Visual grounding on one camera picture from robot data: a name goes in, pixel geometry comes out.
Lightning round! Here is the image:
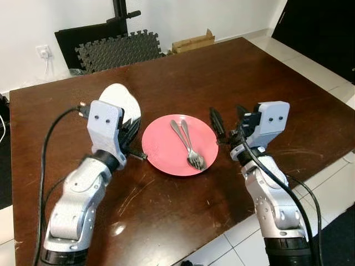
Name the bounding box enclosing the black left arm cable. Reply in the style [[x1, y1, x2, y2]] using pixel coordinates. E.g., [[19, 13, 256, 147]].
[[32, 103, 90, 266]]

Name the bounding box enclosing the silver fork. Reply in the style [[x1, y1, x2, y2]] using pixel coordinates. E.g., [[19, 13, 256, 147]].
[[181, 119, 207, 170]]

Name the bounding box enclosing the black door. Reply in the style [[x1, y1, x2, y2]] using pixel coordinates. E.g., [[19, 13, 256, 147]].
[[271, 0, 355, 84]]

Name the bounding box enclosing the dark grey foam puzzle mat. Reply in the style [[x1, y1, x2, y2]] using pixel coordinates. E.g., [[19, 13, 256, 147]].
[[75, 30, 166, 74]]

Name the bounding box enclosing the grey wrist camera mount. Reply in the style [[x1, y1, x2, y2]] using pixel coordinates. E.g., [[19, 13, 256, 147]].
[[252, 101, 291, 150], [87, 100, 126, 162]]

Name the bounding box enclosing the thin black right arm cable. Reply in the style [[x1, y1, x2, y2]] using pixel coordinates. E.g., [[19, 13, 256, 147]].
[[285, 173, 324, 266]]

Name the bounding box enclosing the dark floor mat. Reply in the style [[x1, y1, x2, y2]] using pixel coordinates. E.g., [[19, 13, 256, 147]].
[[306, 204, 355, 266]]

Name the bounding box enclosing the white plate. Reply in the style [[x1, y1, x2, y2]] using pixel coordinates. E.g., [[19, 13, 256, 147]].
[[99, 83, 141, 136]]

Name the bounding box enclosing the black flat board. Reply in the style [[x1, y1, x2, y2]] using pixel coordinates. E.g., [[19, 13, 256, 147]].
[[54, 18, 131, 70]]

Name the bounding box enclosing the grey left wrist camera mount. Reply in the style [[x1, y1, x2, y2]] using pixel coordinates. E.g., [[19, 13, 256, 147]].
[[87, 100, 126, 162]]

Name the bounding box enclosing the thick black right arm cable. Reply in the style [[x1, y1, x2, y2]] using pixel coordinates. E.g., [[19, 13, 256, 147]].
[[237, 126, 318, 266]]

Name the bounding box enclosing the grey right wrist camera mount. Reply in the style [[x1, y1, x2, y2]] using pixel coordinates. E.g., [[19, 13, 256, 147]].
[[252, 101, 291, 150]]

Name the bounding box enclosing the black metal stand pole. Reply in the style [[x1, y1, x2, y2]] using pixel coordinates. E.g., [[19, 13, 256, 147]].
[[112, 0, 143, 24]]

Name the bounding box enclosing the pink plate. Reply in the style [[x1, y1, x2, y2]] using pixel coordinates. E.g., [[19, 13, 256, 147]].
[[141, 114, 219, 177]]

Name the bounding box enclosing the white wall socket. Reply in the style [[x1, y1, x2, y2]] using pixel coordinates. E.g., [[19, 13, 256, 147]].
[[35, 44, 54, 61]]

